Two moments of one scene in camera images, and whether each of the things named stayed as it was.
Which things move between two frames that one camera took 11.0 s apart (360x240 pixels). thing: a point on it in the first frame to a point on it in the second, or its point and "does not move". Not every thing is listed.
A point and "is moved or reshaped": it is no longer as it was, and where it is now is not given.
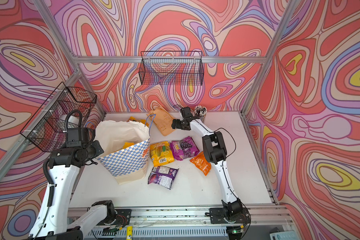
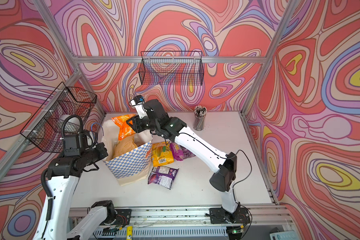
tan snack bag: (163, 119) is moved or reshaped
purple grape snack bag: (184, 148) does not move
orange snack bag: (200, 162) to (125, 130)
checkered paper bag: (126, 149) does not move
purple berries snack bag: (162, 176) does not move
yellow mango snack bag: (161, 153) does not move
